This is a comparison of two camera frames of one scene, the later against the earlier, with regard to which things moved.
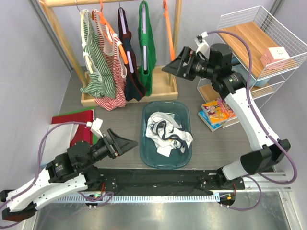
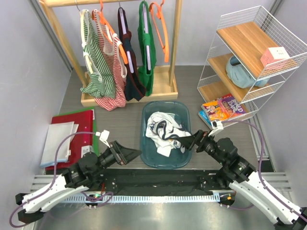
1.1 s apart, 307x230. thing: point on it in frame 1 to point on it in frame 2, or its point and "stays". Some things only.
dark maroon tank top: (134, 87) stays
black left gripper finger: (121, 145) to (123, 155)
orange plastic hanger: (166, 14) to (165, 46)
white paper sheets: (57, 141) stays
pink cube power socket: (272, 54) stays
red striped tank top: (110, 43) stays
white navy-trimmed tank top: (167, 133) stays
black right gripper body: (196, 67) to (206, 143)
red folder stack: (83, 132) stays
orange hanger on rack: (102, 15) stays
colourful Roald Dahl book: (218, 110) stays
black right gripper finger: (179, 66) to (189, 142)
